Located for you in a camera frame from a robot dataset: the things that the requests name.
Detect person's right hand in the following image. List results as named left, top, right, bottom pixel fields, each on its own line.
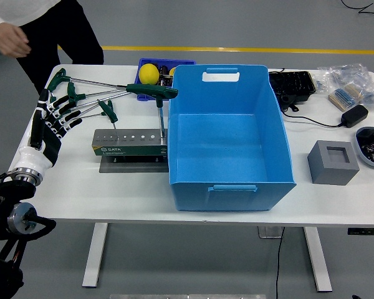
left=0, top=23, right=32, bottom=59

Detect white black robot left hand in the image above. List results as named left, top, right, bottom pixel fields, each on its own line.
left=9, top=88, right=84, bottom=176

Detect small green T-handle hex key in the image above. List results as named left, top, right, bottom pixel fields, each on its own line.
left=80, top=100, right=113, bottom=120
left=107, top=107, right=119, bottom=136

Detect green silver hex key holder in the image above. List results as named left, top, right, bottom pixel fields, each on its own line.
left=92, top=128, right=169, bottom=156

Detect large green T-handle hex key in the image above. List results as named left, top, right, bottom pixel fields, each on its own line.
left=126, top=83, right=179, bottom=140

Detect large light blue plastic box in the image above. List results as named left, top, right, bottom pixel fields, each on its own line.
left=167, top=64, right=297, bottom=212

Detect white table leg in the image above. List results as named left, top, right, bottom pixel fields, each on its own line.
left=303, top=226, right=333, bottom=293
left=82, top=222, right=109, bottom=288

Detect person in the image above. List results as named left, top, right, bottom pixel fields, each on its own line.
left=0, top=0, right=105, bottom=96

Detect black table control panel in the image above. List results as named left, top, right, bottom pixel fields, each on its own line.
left=348, top=227, right=374, bottom=236

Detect grey metal floor plate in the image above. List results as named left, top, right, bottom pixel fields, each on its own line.
left=257, top=226, right=284, bottom=239

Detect grey hollow cube block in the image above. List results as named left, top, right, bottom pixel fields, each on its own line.
left=307, top=140, right=360, bottom=186

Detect yellow lemon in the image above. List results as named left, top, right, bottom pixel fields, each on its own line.
left=139, top=64, right=160, bottom=85

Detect grey oval tray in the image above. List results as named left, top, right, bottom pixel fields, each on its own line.
left=355, top=126, right=374, bottom=169

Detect small dark blue plastic bin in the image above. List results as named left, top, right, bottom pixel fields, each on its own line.
left=136, top=58, right=196, bottom=102

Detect dark brown electronic components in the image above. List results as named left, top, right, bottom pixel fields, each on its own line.
left=158, top=64, right=174, bottom=87

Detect black power adapter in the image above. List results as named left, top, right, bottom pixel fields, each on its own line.
left=341, top=104, right=369, bottom=128

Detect blue resistor tape strip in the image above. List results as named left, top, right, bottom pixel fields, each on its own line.
left=328, top=88, right=350, bottom=112

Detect black plastic tray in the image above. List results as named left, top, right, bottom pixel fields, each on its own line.
left=269, top=70, right=316, bottom=104

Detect clear plastic parts bags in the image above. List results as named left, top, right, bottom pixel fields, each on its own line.
left=317, top=64, right=374, bottom=112

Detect black hanging power cable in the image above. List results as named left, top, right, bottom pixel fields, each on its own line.
left=276, top=226, right=286, bottom=299

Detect black adapter cable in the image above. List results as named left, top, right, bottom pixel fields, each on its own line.
left=282, top=110, right=343, bottom=128

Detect black strap piece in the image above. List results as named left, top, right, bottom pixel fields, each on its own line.
left=280, top=95, right=300, bottom=113

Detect black floor cable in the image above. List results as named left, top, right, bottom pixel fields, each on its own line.
left=341, top=0, right=374, bottom=20

